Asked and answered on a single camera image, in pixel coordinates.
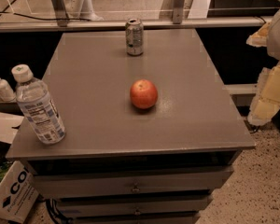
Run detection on red apple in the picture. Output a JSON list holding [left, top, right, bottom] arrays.
[[130, 79, 158, 109]]

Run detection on grey drawer cabinet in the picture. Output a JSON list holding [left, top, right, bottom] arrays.
[[7, 29, 254, 224]]

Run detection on white pump sanitizer bottle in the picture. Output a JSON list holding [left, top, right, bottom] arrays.
[[0, 78, 15, 102]]

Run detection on metal frame rail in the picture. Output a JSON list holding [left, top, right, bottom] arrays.
[[0, 0, 280, 33]]

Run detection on black cable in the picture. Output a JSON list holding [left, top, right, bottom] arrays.
[[0, 0, 92, 22]]

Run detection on white cardboard box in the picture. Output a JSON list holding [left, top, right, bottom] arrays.
[[0, 112, 38, 224]]

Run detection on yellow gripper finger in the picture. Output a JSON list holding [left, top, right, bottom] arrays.
[[246, 22, 270, 48], [247, 61, 280, 126]]

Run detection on clear plastic water bottle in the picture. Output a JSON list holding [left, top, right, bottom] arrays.
[[11, 64, 65, 145]]

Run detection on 7up soda can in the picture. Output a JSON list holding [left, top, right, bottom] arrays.
[[125, 18, 144, 56]]

